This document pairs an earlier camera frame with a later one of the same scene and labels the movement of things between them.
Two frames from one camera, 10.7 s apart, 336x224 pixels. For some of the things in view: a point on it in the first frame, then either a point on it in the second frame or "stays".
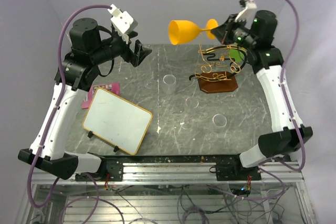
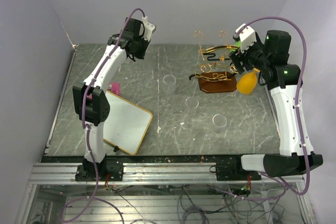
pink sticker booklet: (113, 87) stays
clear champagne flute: (187, 123) stays
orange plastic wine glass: (181, 31) to (247, 82)
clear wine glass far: (169, 83) stays
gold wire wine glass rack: (215, 65) stays
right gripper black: (223, 32) to (234, 55)
